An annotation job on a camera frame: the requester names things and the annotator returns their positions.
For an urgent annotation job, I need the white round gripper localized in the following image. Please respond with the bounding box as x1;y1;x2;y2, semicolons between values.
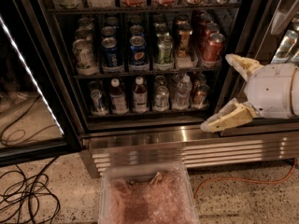
200;54;299;133

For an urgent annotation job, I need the blue pepsi can front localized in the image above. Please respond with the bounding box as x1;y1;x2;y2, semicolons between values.
129;35;147;67

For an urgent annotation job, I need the blue pepsi can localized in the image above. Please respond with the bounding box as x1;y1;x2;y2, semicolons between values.
129;35;147;67
129;25;145;36
130;16;143;25

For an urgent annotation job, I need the brown can bottom shelf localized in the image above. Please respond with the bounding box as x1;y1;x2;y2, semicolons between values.
192;84;209;109

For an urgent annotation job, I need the red can front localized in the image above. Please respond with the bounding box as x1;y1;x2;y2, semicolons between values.
203;33;225;62

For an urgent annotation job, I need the red can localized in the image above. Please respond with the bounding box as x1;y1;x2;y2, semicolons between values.
199;22;220;49
197;12;214;32
203;33;225;62

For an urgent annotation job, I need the red can rear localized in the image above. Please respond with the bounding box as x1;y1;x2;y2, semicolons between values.
197;12;214;32

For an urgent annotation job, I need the brown gold can front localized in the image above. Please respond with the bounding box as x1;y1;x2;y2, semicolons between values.
177;23;192;58

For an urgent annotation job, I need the brown gold can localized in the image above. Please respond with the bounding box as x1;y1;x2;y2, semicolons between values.
173;14;189;26
177;23;192;58

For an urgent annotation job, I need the brown gold can rear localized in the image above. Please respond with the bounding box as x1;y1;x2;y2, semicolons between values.
173;14;189;26

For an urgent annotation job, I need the stainless steel fridge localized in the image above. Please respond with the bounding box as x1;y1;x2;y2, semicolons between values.
47;0;299;175

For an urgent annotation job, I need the blue pepsi can rear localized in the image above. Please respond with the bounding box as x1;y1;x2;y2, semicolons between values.
130;16;143;25

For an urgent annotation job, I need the blue can front left column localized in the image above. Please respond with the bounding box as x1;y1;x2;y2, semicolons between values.
101;37;121;68

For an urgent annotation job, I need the blue can column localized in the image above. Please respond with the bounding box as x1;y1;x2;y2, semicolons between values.
101;26;117;38
105;17;120;28
101;37;121;68

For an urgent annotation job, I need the blue can rear left column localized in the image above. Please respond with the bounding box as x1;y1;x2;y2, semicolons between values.
105;17;120;28

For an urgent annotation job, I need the white green can front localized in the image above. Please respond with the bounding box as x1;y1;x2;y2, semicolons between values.
73;39;96;75

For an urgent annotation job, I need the white green can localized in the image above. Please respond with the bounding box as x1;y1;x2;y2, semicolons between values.
78;17;94;30
75;28;93;43
73;39;96;75

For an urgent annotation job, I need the white green can rear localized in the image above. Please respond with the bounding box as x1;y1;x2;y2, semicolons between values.
78;17;94;30

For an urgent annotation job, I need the open glass fridge door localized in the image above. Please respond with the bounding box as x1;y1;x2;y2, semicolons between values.
0;0;82;167

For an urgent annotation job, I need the clear water bottle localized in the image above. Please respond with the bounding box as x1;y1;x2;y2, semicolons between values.
173;75;192;110

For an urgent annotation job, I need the closed right glass door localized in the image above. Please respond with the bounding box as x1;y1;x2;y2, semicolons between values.
221;0;299;136

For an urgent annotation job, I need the brown drink bottle right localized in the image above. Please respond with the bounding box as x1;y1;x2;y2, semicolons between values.
133;77;149;113

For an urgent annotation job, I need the brown drink bottle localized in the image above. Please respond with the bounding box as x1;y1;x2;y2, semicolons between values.
109;78;128;114
133;77;149;113

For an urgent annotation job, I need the brown drink bottle left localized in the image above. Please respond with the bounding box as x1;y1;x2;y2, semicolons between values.
109;78;128;114

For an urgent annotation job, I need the pink bubble wrap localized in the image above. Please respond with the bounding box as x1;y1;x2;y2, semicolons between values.
106;171;196;224

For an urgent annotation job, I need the clear plastic bin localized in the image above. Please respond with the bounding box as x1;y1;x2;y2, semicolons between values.
98;162;200;224

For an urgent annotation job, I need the orange extension cable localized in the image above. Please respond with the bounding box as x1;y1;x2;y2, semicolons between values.
193;158;298;200

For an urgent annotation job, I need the black tangled cable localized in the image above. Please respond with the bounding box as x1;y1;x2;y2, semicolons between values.
0;154;62;224

